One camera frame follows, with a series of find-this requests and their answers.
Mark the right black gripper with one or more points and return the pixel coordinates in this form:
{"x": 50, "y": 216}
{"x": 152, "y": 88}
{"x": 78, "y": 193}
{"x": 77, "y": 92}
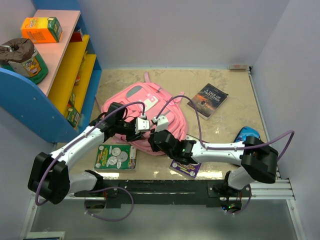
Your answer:
{"x": 154, "y": 147}

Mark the red item on shelf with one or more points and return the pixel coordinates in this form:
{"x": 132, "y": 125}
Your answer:
{"x": 77, "y": 36}

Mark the green paperback book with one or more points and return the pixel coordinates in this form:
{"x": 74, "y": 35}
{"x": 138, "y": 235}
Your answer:
{"x": 115, "y": 158}

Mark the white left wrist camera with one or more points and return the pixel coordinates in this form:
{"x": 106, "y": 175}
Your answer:
{"x": 141, "y": 125}

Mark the small pink white eraser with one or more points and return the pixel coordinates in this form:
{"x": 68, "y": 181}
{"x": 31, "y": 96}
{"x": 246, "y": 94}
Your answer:
{"x": 238, "y": 67}

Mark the dark novel Two Cities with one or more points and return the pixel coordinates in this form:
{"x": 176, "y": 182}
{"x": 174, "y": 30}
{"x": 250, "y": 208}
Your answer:
{"x": 208, "y": 100}

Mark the brown topped green canister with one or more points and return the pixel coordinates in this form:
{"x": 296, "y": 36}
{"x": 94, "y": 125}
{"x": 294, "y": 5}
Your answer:
{"x": 20, "y": 55}

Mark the blue pencil case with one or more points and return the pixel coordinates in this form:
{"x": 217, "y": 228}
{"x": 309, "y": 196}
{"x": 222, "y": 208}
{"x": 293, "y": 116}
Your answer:
{"x": 245, "y": 132}

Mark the pink student backpack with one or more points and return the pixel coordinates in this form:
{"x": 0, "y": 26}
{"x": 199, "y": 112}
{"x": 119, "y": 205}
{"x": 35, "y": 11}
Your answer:
{"x": 154, "y": 98}

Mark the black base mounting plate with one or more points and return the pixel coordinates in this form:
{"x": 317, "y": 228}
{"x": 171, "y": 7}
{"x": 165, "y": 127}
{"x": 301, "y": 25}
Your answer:
{"x": 163, "y": 192}

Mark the orange green juice box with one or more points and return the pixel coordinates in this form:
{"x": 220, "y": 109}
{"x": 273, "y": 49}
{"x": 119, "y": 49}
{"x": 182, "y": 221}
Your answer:
{"x": 42, "y": 29}

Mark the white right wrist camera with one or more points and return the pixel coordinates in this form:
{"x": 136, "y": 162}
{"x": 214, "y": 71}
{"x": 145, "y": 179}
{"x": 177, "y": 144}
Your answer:
{"x": 161, "y": 123}

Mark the green box on lower shelf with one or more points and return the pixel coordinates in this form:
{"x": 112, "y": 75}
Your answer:
{"x": 72, "y": 116}

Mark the blue pink yellow shelf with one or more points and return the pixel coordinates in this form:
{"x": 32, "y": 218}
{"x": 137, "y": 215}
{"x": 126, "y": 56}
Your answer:
{"x": 66, "y": 61}

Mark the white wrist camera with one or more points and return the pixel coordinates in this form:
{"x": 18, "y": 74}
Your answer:
{"x": 161, "y": 123}
{"x": 141, "y": 125}

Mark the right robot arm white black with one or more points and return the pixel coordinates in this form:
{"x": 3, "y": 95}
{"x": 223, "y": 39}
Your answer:
{"x": 256, "y": 160}

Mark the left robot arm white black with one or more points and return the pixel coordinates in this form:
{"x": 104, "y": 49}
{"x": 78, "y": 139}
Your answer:
{"x": 50, "y": 176}

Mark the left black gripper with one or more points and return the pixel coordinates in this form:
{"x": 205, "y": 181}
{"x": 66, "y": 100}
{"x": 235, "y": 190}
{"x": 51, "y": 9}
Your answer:
{"x": 134, "y": 136}

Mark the purple paperback book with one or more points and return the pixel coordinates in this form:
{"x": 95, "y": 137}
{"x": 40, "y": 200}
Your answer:
{"x": 189, "y": 170}

